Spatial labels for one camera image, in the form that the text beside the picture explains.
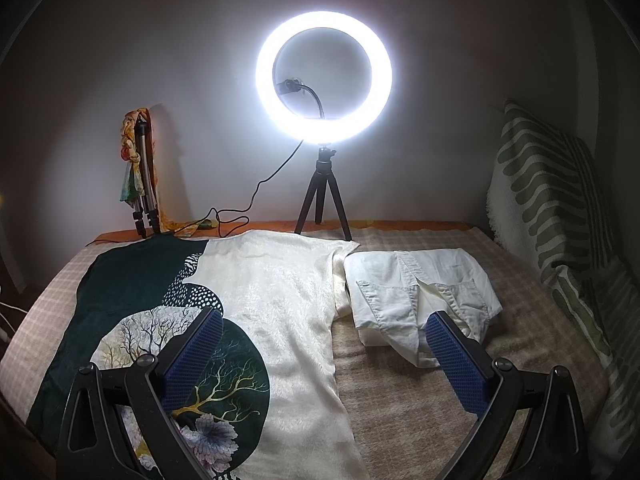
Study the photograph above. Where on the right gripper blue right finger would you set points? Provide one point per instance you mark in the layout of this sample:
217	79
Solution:
464	361

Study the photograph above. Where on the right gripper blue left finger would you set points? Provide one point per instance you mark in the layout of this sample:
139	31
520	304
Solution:
184	358

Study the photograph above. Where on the cream and green printed shirt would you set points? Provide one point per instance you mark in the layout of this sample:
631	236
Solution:
265	407

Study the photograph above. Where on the beige plaid blanket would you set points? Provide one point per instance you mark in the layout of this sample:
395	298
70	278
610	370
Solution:
407	422

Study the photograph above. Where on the folded white shirt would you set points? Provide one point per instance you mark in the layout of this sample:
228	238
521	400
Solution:
392	294

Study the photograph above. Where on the folded silver tripod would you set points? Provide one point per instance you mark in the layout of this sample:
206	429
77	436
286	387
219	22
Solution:
145	206

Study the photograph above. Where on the orange floral scarf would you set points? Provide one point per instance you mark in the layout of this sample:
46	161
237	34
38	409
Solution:
167	175

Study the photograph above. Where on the green striped white pillow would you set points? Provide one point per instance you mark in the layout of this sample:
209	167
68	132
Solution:
546	205

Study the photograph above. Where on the black mini tripod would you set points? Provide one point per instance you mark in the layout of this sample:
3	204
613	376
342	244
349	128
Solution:
321	180

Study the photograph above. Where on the white ring light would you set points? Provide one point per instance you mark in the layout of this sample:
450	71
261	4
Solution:
323	77

